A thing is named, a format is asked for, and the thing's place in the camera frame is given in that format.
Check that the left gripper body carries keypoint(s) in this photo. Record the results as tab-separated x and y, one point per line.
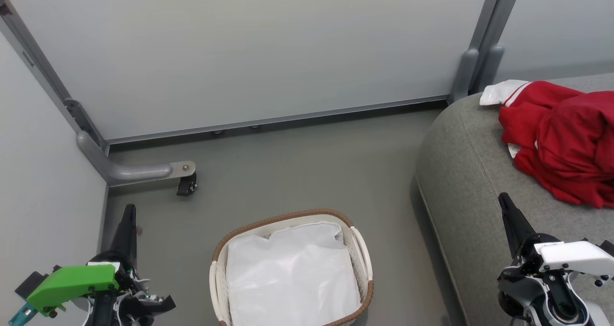
134	302

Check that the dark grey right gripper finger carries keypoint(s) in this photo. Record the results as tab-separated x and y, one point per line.
515	225

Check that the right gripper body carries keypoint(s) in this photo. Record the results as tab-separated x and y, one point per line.
527	278

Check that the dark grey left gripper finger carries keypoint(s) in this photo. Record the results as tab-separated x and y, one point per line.
125	235

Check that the red and white garment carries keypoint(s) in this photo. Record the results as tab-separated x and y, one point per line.
566	124

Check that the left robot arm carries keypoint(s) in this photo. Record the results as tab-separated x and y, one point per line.
101	316

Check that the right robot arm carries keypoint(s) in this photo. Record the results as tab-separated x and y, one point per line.
595	316

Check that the white laundry basket brown rim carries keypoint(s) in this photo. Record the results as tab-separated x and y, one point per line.
363	254

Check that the white cloth basket liner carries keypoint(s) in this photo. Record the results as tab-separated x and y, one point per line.
292	273

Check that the grey curved partition foot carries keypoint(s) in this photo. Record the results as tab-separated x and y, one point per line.
129	171

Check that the grey fabric sofa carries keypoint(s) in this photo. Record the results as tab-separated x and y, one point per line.
460	172

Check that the black caster wheel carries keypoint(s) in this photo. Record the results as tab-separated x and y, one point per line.
186	186

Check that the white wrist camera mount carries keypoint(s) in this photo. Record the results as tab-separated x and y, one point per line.
575	255

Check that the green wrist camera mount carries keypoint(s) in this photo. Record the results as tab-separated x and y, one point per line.
72	283

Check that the grey partition hinged post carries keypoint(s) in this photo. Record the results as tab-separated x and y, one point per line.
43	72

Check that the grey partition corner post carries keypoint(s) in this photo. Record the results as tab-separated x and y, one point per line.
484	38

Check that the grey partition base rail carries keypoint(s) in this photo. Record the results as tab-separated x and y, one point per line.
288	119

